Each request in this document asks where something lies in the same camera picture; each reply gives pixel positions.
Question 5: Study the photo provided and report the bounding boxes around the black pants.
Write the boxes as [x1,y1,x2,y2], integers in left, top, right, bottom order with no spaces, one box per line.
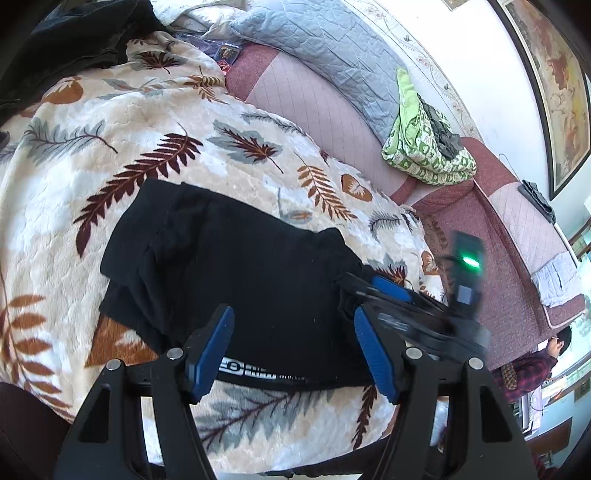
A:
[99,179,374,391]

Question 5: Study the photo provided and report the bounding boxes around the green patterned folded cloth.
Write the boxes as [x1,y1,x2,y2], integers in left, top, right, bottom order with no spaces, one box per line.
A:
[382,68,477,186]

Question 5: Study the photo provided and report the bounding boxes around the dark grey cloth on stack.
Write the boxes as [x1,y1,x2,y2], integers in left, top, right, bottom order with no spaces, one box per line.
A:
[418,96,464,161]

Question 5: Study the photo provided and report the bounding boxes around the black item on bed corner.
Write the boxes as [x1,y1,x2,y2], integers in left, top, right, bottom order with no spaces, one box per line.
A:
[518,180,556,225]

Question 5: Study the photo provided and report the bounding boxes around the leaf pattern fleece blanket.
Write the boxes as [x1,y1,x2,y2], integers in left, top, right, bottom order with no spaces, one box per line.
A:
[0,29,445,476]

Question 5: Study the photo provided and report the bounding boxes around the black garment on bed edge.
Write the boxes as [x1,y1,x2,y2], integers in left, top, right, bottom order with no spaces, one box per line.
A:
[1,1,169,123]

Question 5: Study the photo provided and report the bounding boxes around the framed wall painting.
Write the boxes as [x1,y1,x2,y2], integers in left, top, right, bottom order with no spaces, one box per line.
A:
[491,1,590,198]

